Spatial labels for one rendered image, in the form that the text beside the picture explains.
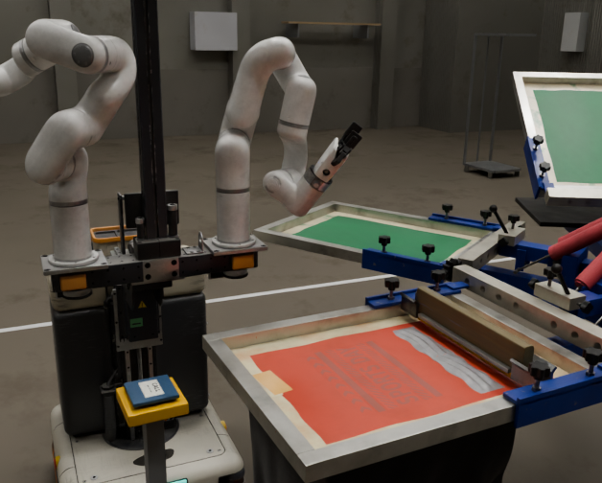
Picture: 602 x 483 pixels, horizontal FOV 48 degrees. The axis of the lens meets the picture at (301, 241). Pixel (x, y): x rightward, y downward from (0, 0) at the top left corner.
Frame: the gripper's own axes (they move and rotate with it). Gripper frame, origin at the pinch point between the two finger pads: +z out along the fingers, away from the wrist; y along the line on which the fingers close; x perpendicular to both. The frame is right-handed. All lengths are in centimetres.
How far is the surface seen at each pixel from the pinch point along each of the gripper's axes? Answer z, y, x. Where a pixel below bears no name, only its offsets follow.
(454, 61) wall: -37, 1059, 223
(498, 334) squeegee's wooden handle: -9, -38, 50
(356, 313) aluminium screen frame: -36.1, -15.9, 29.2
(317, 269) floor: -166, 277, 87
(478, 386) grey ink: -18, -47, 51
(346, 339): -39, -26, 29
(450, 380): -23, -44, 47
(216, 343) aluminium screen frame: -53, -39, 0
